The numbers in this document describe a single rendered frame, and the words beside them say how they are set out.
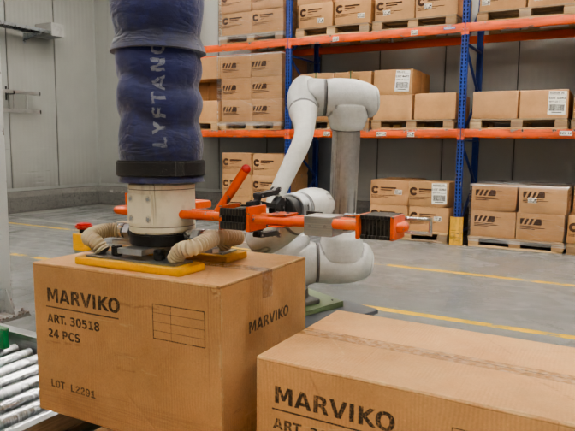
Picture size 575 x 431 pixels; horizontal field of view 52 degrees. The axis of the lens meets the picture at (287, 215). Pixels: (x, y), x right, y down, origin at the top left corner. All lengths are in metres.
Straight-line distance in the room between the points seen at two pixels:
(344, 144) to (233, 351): 1.01
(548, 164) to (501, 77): 1.50
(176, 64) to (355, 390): 0.85
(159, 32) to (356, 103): 0.84
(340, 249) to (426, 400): 1.15
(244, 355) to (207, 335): 0.12
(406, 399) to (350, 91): 1.24
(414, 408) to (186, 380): 0.53
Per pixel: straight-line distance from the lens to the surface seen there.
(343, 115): 2.09
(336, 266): 2.20
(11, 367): 2.49
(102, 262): 1.54
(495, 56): 9.90
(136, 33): 1.50
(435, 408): 1.12
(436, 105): 8.67
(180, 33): 1.51
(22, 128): 12.78
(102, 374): 1.58
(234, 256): 1.56
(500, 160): 9.79
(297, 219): 1.32
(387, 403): 1.15
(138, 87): 1.49
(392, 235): 1.22
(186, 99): 1.49
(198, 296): 1.32
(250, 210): 1.38
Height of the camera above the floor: 1.38
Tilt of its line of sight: 7 degrees down
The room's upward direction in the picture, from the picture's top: 1 degrees clockwise
